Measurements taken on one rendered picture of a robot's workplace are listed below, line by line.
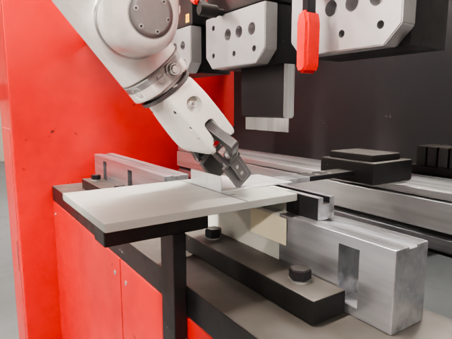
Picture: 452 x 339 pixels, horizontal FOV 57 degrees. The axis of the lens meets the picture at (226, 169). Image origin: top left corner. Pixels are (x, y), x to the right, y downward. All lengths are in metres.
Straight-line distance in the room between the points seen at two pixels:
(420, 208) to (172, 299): 0.42
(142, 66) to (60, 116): 0.88
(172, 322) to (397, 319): 0.29
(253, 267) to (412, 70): 0.67
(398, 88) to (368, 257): 0.66
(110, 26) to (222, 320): 0.35
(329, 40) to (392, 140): 0.63
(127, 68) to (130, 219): 0.18
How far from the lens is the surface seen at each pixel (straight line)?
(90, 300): 1.10
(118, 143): 1.42
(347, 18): 0.48
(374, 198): 0.80
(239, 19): 0.62
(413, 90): 1.06
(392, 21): 0.44
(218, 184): 0.57
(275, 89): 0.60
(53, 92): 1.37
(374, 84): 1.13
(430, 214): 0.74
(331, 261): 0.53
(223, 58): 0.65
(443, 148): 0.88
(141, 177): 1.00
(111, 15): 0.44
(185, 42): 0.76
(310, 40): 0.47
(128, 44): 0.44
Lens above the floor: 1.12
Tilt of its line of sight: 9 degrees down
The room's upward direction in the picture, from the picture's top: straight up
